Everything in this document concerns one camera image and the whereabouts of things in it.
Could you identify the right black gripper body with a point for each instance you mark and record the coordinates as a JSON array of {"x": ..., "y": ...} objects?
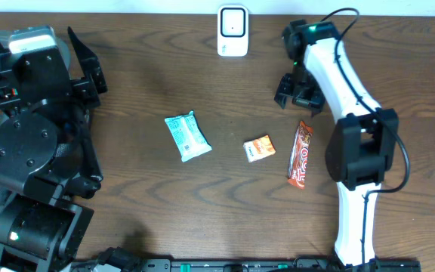
[{"x": 303, "y": 88}]

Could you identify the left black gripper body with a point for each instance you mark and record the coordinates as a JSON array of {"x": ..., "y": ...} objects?
[{"x": 80, "y": 88}]

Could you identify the orange snack sachet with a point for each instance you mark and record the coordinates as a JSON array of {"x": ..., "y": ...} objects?
[{"x": 259, "y": 148}]

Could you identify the red Top chocolate bar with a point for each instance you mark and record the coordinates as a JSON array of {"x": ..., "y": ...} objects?
[{"x": 299, "y": 156}]

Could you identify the white teal snack packet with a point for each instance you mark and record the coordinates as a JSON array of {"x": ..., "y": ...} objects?
[{"x": 186, "y": 134}]

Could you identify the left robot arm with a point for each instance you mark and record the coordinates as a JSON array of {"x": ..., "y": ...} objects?
[{"x": 46, "y": 152}]

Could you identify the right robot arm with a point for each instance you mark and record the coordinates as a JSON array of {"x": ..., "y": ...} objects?
[{"x": 361, "y": 147}]

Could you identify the white barcode scanner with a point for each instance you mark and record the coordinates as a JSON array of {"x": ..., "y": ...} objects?
[{"x": 232, "y": 31}]

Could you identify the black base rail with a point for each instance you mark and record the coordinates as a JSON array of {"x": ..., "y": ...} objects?
[{"x": 299, "y": 264}]

